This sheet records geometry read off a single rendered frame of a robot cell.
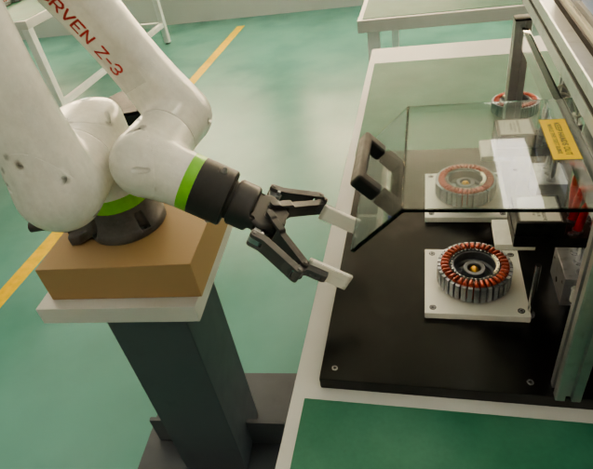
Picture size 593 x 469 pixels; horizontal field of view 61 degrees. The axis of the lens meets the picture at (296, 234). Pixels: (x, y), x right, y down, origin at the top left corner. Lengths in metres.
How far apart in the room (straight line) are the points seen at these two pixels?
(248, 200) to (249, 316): 1.20
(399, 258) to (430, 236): 0.08
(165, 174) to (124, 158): 0.06
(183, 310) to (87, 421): 0.99
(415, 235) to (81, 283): 0.62
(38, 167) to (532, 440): 0.73
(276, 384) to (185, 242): 0.86
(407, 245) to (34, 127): 0.62
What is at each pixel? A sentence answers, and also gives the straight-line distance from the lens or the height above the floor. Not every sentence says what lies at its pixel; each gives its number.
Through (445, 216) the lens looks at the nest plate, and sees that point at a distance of 0.99.
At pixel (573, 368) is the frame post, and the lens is 0.70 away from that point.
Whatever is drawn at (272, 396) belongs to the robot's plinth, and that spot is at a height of 0.02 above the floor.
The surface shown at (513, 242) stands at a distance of 0.77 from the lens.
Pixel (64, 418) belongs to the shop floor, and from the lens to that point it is 1.93.
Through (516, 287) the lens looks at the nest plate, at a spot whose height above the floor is 0.78.
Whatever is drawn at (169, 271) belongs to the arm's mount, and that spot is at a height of 0.81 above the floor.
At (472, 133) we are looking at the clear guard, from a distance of 0.66.
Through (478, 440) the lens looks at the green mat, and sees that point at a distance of 0.72.
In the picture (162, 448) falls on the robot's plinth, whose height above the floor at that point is 0.02.
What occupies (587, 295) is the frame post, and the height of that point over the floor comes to 0.96.
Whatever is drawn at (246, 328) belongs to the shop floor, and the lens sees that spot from 1.90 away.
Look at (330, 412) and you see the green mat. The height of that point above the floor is 0.75.
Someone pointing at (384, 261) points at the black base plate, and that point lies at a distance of 0.91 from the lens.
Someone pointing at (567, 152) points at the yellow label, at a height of 1.07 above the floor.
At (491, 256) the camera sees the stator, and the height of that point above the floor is 0.82.
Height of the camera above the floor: 1.37
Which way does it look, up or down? 37 degrees down
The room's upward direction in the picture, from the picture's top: 11 degrees counter-clockwise
